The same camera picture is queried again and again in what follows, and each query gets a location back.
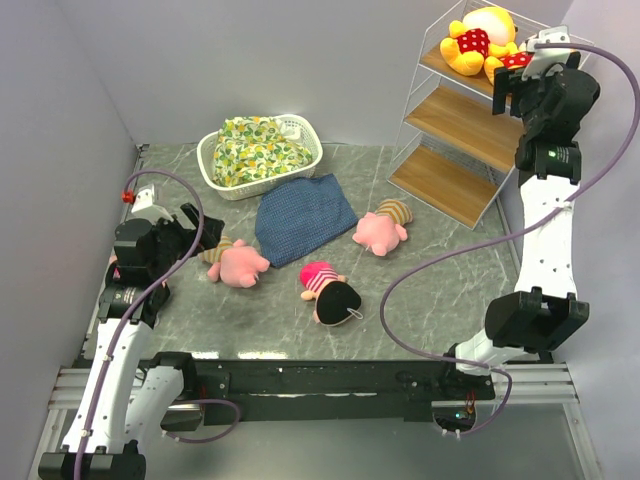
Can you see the white wire wooden shelf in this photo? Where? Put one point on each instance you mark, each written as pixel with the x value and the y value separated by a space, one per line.
pixel 451 151

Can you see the yellow bear plush polka dot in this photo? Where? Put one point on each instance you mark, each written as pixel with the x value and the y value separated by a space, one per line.
pixel 481 34

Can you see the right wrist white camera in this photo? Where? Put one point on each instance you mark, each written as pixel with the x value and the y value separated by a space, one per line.
pixel 542 58

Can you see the lemon print cloth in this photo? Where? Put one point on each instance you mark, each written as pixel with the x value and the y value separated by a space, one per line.
pixel 249 149

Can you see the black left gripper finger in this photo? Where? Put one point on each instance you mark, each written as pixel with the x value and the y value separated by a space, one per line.
pixel 194 215
pixel 212 233

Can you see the black-haired doll pink skirt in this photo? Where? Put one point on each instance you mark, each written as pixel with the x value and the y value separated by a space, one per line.
pixel 335 300

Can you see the pink pig plush striped shirt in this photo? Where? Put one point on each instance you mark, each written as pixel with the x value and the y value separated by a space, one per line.
pixel 384 229

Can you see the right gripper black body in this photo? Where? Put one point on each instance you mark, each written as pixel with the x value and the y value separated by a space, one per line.
pixel 531 91

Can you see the white plastic laundry basket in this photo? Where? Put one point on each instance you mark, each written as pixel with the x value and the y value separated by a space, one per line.
pixel 205 150

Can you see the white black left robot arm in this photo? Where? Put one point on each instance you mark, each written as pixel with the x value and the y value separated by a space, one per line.
pixel 115 425

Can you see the blue checkered cloth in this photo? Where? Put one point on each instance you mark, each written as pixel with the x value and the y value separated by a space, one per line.
pixel 300 216

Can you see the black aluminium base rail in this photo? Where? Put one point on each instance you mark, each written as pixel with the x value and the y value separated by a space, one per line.
pixel 287 390

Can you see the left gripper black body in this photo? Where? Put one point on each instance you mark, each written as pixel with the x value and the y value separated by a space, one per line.
pixel 173 242

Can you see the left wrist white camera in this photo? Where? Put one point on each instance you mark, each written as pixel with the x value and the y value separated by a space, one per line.
pixel 145 200

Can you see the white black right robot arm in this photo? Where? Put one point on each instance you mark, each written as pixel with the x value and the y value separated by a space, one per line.
pixel 543 310

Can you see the wrist white camera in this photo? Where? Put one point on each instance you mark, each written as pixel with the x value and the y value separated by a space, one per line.
pixel 145 200
pixel 542 58

